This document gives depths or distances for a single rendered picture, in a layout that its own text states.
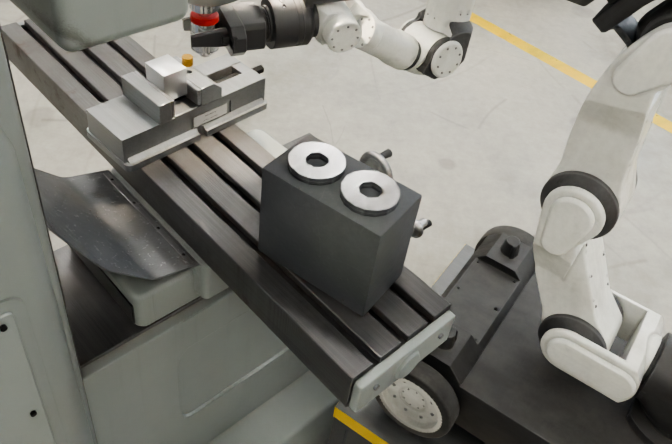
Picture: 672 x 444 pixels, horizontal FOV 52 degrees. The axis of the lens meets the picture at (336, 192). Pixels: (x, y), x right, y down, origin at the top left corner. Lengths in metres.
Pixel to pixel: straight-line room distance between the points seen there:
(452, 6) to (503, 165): 1.76
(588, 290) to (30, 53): 1.29
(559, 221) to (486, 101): 2.16
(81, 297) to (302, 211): 0.53
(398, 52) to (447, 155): 1.73
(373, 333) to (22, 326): 0.51
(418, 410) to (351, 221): 0.72
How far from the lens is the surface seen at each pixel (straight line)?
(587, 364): 1.55
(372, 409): 1.69
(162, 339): 1.39
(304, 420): 1.89
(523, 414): 1.58
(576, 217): 1.32
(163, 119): 1.35
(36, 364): 1.15
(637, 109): 1.21
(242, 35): 1.17
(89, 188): 1.42
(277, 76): 3.37
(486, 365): 1.62
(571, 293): 1.50
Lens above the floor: 1.84
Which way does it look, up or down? 42 degrees down
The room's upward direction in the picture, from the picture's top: 9 degrees clockwise
